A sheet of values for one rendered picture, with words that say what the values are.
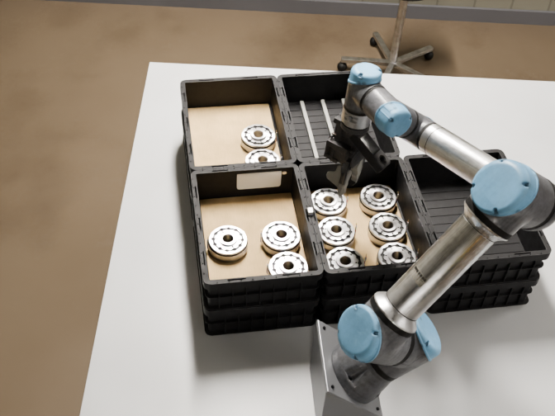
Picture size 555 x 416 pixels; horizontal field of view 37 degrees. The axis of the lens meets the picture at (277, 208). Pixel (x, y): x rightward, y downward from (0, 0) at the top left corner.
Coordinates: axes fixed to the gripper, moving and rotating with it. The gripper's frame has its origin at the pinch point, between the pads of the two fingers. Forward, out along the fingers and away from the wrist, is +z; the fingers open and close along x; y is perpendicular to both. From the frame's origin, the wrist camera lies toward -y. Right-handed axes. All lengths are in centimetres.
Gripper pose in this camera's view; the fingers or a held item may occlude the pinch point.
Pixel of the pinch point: (348, 188)
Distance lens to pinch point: 216.2
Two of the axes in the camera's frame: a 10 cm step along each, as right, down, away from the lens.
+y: -8.1, -4.5, 3.7
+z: -1.2, 7.5, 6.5
